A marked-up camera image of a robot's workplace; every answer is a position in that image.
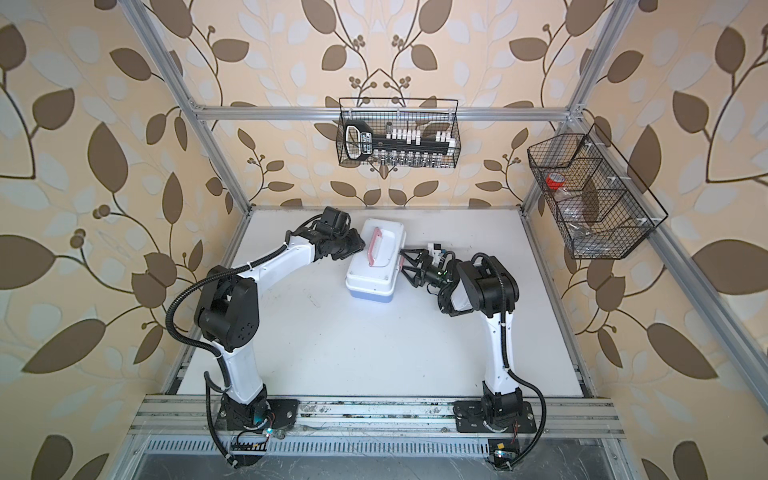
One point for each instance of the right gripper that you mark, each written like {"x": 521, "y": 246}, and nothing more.
{"x": 419, "y": 279}

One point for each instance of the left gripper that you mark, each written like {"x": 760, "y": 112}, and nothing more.
{"x": 358, "y": 242}

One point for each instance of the white and blue tool box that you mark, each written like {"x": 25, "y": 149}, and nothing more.
{"x": 373, "y": 272}

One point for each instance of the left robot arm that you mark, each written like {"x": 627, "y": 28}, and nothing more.
{"x": 227, "y": 312}

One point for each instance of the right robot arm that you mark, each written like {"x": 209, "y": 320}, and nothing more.
{"x": 481, "y": 287}

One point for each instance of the black socket set holder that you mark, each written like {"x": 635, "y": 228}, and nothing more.
{"x": 359, "y": 141}

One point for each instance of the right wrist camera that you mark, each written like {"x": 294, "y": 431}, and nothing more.
{"x": 435, "y": 249}

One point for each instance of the back wire basket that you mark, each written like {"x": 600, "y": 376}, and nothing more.
{"x": 400, "y": 109}

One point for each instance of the wire basket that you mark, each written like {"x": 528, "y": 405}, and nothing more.
{"x": 605, "y": 208}
{"x": 400, "y": 109}

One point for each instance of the right wire basket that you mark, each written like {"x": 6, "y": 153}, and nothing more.
{"x": 605, "y": 208}

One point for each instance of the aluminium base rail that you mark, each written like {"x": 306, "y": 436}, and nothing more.
{"x": 567, "y": 418}

